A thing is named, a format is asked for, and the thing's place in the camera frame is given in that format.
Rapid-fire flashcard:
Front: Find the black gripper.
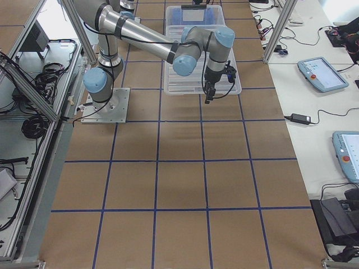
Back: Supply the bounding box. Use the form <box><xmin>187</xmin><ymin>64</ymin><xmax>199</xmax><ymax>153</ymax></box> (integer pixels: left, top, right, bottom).
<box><xmin>204</xmin><ymin>63</ymin><xmax>236</xmax><ymax>104</ymax></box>

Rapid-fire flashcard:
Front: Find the clear plastic box lid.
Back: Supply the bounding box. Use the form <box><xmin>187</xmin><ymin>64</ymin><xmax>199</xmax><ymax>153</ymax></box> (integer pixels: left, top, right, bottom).
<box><xmin>163</xmin><ymin>24</ymin><xmax>242</xmax><ymax>96</ymax></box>

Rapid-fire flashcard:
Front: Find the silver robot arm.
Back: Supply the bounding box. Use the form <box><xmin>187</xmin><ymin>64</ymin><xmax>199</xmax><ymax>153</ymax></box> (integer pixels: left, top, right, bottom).
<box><xmin>74</xmin><ymin>1</ymin><xmax>236</xmax><ymax>104</ymax></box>

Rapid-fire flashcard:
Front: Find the clear plastic storage box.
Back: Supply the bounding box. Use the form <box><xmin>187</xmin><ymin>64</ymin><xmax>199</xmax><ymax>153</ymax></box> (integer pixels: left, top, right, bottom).
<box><xmin>165</xmin><ymin>4</ymin><xmax>225</xmax><ymax>31</ymax></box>

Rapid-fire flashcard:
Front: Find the black power adapter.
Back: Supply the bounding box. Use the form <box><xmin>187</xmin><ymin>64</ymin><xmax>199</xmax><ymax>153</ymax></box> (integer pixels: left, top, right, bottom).
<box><xmin>290</xmin><ymin>113</ymin><xmax>311</xmax><ymax>125</ymax></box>

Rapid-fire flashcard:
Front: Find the far teach pendant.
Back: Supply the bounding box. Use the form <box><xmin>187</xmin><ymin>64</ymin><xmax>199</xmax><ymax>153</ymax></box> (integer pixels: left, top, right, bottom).
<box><xmin>297</xmin><ymin>57</ymin><xmax>349</xmax><ymax>92</ymax></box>

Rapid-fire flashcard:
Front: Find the teach pendant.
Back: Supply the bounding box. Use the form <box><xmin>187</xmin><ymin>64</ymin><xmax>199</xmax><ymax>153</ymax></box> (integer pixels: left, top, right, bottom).
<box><xmin>297</xmin><ymin>57</ymin><xmax>349</xmax><ymax>92</ymax></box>
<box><xmin>332</xmin><ymin>131</ymin><xmax>358</xmax><ymax>183</ymax></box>

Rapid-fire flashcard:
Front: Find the near teach pendant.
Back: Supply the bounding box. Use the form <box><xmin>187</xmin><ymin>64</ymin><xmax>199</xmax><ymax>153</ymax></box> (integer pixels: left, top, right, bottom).
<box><xmin>332</xmin><ymin>131</ymin><xmax>358</xmax><ymax>183</ymax></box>

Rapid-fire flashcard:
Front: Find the black laptop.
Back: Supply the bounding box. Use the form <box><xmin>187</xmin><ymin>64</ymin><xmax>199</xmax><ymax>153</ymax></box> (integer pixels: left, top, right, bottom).
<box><xmin>310</xmin><ymin>197</ymin><xmax>358</xmax><ymax>246</ymax></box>

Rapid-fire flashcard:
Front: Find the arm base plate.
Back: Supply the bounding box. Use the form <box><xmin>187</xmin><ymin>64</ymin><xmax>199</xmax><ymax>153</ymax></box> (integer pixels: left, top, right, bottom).
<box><xmin>81</xmin><ymin>87</ymin><xmax>130</xmax><ymax>124</ymax></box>

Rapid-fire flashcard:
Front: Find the aluminium frame post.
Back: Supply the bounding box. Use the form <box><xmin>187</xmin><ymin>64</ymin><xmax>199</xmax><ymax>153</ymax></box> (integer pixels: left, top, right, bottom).
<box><xmin>263</xmin><ymin>0</ymin><xmax>297</xmax><ymax>64</ymax></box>

